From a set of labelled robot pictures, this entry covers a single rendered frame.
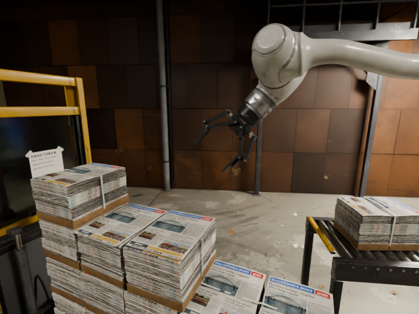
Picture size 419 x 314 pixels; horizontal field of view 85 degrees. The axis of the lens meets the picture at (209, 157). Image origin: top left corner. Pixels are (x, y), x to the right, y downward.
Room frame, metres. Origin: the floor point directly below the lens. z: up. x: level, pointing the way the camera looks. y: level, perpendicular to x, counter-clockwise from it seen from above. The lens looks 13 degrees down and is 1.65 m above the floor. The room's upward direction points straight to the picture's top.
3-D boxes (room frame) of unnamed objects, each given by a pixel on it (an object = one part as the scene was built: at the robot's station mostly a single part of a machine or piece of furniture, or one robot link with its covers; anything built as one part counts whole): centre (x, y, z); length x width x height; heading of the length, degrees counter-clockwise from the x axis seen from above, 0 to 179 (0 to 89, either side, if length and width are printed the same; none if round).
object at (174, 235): (1.00, 0.17, 1.07); 0.37 x 0.29 x 0.01; 157
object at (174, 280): (0.99, 0.17, 0.95); 0.38 x 0.29 x 0.23; 157
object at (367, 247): (1.36, -0.97, 0.83); 0.29 x 0.16 x 0.04; 179
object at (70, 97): (1.72, 0.97, 0.97); 0.09 x 0.09 x 1.75; 66
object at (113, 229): (1.09, 0.44, 1.07); 0.37 x 0.28 x 0.01; 155
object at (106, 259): (1.11, 0.44, 0.95); 0.38 x 0.29 x 0.23; 155
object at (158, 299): (0.99, 0.17, 0.86); 0.38 x 0.29 x 0.04; 157
